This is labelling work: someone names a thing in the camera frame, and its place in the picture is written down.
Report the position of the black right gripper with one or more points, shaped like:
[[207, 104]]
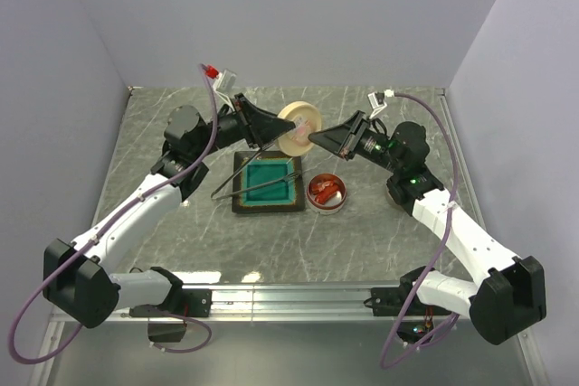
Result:
[[337, 139]]

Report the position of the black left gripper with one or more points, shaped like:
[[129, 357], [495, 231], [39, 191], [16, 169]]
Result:
[[258, 127]]

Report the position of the cream round lid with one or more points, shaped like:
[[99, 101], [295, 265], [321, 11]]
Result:
[[307, 120]]

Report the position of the orange shrimp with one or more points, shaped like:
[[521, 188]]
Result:
[[320, 185]]

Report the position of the steel serving tongs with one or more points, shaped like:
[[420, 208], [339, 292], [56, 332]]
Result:
[[261, 177]]

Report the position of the white red-rimmed steel container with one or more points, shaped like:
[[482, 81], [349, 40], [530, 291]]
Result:
[[336, 203]]

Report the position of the red sausage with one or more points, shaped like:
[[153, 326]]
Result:
[[327, 194]]

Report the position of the brown-rimmed steel container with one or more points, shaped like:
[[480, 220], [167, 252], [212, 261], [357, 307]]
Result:
[[392, 202]]

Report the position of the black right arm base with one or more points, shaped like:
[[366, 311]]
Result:
[[388, 301]]

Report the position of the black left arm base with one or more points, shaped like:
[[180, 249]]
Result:
[[169, 324]]

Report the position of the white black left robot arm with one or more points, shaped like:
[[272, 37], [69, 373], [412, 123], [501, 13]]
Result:
[[81, 275]]

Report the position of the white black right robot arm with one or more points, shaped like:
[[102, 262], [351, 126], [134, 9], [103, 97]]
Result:
[[505, 294]]

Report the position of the teal square ceramic plate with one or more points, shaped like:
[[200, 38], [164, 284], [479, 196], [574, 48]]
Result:
[[297, 205]]

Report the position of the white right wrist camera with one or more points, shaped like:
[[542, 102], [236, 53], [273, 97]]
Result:
[[378, 101]]

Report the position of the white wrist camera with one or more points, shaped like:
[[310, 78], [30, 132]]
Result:
[[222, 83], [378, 101]]

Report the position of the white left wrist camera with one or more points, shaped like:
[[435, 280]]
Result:
[[222, 83]]

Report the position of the aluminium rail frame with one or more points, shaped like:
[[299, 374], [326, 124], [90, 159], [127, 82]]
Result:
[[308, 334]]

